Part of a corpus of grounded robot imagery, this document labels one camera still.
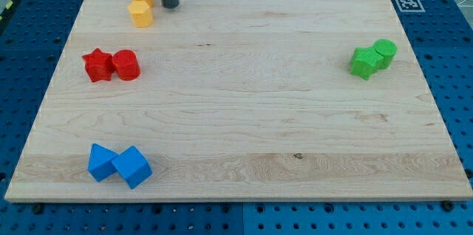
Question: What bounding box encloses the red cylinder block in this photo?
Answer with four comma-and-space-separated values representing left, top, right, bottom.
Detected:
112, 50, 141, 81

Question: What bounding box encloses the wooden board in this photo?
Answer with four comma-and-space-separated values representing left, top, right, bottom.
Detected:
5, 0, 472, 203

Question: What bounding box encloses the green cylinder block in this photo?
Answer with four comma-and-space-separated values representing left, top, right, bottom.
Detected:
373, 38, 398, 69

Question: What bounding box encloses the white fiducial marker tag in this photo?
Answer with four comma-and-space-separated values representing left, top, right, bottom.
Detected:
395, 0, 425, 13

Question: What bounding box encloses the blue cube block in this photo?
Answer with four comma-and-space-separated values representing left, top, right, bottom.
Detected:
112, 146, 152, 189

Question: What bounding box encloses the yellow hexagon block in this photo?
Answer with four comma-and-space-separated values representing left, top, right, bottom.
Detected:
128, 1, 154, 28

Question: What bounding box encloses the red star block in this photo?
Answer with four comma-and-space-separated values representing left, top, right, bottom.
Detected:
82, 48, 115, 82

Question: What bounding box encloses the blue triangle block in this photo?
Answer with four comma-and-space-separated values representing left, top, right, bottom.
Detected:
88, 143, 118, 182

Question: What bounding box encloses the green star block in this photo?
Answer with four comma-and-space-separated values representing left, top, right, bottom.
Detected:
350, 47, 384, 81

